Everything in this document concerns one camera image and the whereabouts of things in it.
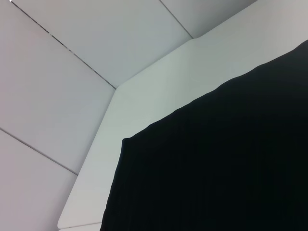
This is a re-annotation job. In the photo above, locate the black FREE print t-shirt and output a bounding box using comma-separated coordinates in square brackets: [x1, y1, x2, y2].
[100, 39, 308, 231]

